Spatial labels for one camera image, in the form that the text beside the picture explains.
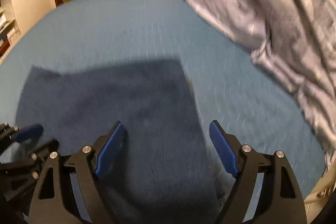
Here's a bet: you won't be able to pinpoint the dark blue denim pants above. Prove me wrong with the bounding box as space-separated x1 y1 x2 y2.
16 59 219 223

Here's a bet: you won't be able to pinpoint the blue quilted bed mattress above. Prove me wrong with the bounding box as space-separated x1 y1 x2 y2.
1 0 325 223

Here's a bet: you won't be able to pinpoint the grey crumpled blanket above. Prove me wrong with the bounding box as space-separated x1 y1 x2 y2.
185 0 335 167

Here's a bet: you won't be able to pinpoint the wall shelf unit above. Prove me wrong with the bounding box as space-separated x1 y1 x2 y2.
0 7 21 57

